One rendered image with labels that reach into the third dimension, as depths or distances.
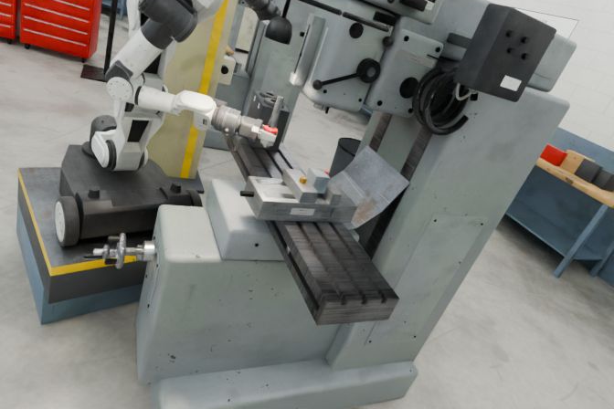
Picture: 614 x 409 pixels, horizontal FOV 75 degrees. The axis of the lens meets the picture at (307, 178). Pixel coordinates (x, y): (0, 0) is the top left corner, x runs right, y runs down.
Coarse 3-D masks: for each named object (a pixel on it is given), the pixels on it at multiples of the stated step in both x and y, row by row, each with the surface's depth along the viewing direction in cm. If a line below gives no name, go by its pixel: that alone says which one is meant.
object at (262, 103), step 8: (256, 96) 174; (264, 96) 173; (272, 96) 175; (256, 104) 172; (264, 104) 164; (272, 104) 165; (248, 112) 183; (256, 112) 170; (264, 112) 163; (280, 112) 165; (288, 112) 166; (264, 120) 165; (280, 120) 167; (280, 128) 169; (280, 136) 170; (256, 144) 169
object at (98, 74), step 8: (112, 0) 445; (112, 8) 448; (112, 16) 452; (112, 24) 456; (112, 32) 460; (112, 40) 465; (104, 64) 474; (88, 72) 467; (96, 72) 477; (104, 72) 477; (104, 80) 461
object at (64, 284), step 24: (24, 168) 200; (48, 168) 207; (24, 192) 189; (48, 192) 190; (24, 216) 193; (48, 216) 175; (24, 240) 196; (48, 240) 163; (96, 240) 171; (144, 240) 181; (48, 264) 154; (72, 264) 156; (96, 264) 163; (144, 264) 178; (48, 288) 156; (72, 288) 162; (96, 288) 169; (120, 288) 189; (48, 312) 172; (72, 312) 179
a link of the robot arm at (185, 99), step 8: (176, 96) 131; (184, 96) 130; (192, 96) 131; (200, 96) 132; (176, 104) 130; (184, 104) 129; (192, 104) 129; (200, 104) 130; (208, 104) 131; (176, 112) 133; (200, 112) 131; (208, 112) 132
